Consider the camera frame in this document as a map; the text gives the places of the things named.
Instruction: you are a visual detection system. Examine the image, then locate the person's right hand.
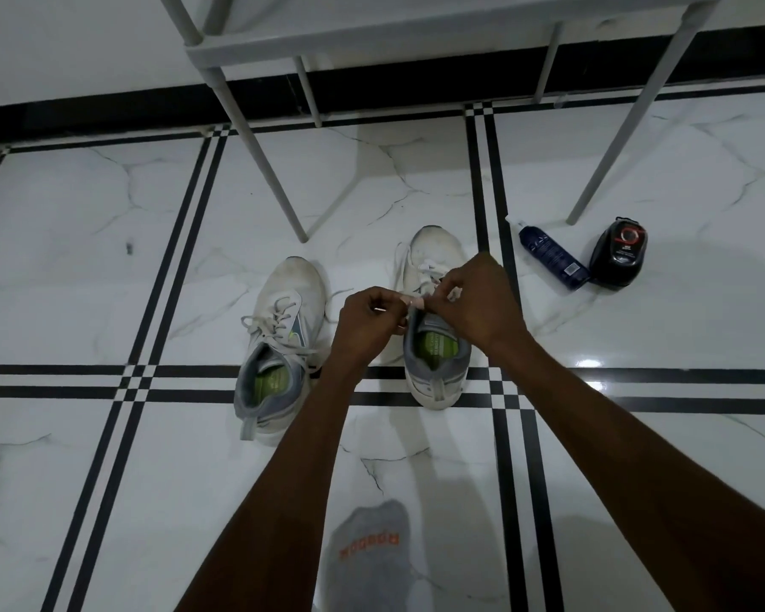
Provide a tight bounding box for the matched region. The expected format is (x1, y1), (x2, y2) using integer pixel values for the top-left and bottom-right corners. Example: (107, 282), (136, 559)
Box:
(423, 252), (530, 362)

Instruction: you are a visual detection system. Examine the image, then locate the person's left hand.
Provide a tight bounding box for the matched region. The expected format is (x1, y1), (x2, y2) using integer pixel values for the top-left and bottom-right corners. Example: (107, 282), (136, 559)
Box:
(328, 286), (425, 384)

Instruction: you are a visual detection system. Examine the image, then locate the white shoelace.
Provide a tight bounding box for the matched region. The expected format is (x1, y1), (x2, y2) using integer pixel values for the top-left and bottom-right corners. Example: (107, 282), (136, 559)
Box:
(241, 297), (323, 374)
(325, 241), (463, 326)

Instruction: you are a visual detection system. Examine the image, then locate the white sneaker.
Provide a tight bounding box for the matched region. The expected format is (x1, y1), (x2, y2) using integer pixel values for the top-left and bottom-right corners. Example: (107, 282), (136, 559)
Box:
(234, 256), (328, 447)
(394, 225), (473, 412)

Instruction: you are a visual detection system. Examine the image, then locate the person's right forearm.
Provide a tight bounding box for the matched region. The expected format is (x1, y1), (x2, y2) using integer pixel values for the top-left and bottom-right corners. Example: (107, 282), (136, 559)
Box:
(496, 334), (765, 612)

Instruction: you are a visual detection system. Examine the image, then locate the person's left forearm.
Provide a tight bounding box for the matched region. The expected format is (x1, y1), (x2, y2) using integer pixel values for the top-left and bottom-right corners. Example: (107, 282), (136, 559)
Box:
(175, 365), (358, 612)

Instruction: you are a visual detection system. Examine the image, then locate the black shoe polish container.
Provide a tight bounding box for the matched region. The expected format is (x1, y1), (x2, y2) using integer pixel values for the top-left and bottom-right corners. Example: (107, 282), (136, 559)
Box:
(588, 216), (649, 290)

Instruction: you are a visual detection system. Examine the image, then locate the grey metal shelf rack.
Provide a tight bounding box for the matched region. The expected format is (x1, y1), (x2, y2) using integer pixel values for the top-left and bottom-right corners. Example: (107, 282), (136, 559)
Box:
(156, 0), (725, 244)

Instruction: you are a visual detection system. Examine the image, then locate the dark blue spray bottle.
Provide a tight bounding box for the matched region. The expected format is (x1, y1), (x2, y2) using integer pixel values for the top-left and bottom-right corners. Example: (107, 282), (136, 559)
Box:
(505, 214), (592, 292)

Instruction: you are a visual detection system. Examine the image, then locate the white sock with orange print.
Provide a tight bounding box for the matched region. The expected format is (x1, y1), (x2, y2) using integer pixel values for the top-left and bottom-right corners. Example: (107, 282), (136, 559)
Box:
(321, 500), (416, 612)

